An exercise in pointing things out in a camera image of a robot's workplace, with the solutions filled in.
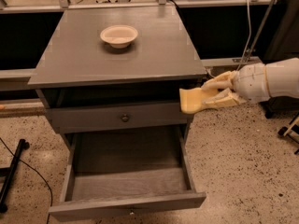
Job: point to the grey wooden drawer cabinet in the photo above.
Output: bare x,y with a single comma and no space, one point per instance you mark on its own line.
79,69

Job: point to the diagonal metal rod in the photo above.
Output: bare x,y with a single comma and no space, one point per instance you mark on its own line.
250,46

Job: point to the black stand leg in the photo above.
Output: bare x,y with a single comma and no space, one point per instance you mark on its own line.
23,144

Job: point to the dark grey cabinet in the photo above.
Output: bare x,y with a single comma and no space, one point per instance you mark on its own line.
284,45

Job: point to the black wheeled cart frame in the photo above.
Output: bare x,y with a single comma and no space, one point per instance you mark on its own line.
293,127

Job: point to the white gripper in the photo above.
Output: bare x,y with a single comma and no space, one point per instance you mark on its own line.
250,82

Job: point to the white paper bowl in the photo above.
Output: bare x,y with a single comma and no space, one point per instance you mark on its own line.
119,36

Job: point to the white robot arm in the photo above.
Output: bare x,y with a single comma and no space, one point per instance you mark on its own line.
282,78

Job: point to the open grey lower drawer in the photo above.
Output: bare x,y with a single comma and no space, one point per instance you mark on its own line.
127,172

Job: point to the grey metal rail beam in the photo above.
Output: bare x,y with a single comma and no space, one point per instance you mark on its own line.
16,80

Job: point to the closed grey upper drawer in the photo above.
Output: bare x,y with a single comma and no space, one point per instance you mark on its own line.
115,117

